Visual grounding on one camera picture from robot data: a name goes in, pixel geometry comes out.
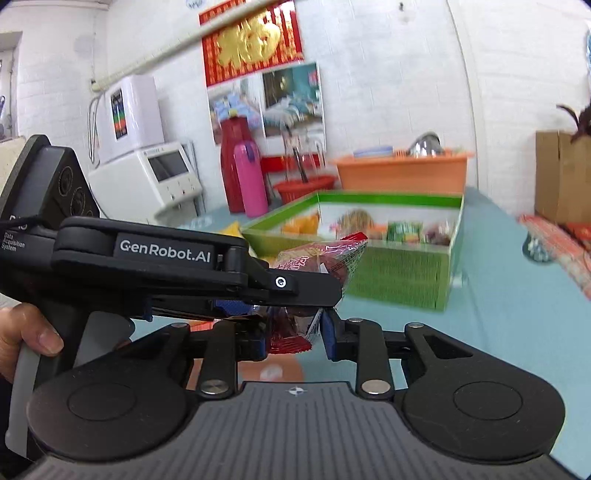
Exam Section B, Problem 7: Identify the yellow chips bag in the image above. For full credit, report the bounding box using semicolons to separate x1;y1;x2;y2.
280;212;320;236

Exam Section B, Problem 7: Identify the green cardboard box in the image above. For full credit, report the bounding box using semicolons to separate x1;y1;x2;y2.
242;191;464;311

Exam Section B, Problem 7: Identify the orange clear nut packet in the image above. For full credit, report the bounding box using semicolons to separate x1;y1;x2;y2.
369;224;388;240

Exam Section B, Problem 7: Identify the glass pitcher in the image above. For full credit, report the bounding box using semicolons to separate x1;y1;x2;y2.
283;134;324;182

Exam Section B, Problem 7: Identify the bedding poster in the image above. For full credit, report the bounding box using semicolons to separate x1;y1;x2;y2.
262;62;325;137

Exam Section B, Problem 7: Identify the orange plastic tub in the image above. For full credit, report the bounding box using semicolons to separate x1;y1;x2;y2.
331;149;474;195

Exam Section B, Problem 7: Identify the red thermos jug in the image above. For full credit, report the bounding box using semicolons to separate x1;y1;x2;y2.
219;115;254;214

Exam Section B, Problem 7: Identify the brown cardboard box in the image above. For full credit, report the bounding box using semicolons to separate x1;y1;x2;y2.
535;131;591;224

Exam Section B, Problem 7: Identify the red plastic basin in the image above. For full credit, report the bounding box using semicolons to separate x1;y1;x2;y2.
273;175;338;204

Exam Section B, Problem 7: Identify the dark feather decoration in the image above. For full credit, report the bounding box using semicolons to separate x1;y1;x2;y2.
556;104;591;144

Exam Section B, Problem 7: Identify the person's left hand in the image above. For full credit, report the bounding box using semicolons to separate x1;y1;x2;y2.
0;303;64;383

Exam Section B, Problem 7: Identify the pink-edged clear snack bag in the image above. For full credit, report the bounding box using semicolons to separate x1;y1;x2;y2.
331;209;376;238

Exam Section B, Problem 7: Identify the green snack packet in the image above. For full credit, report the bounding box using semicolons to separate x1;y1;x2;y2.
386;222;423;243

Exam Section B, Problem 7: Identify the blue lidded tin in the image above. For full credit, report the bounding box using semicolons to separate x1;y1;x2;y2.
353;146;394;158

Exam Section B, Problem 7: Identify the white water purifier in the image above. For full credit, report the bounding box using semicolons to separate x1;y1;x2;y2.
96;75;164;164

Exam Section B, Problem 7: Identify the white screen appliance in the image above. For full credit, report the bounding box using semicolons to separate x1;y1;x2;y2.
88;142;204;227

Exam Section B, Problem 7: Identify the red gold wall banner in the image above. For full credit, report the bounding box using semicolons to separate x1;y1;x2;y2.
202;1;304;88

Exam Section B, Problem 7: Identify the pink thermos bottle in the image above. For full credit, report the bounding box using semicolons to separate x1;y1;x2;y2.
233;141;269;218

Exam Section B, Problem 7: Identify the red dates snack bag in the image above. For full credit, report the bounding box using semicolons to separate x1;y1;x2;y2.
263;232;368;354

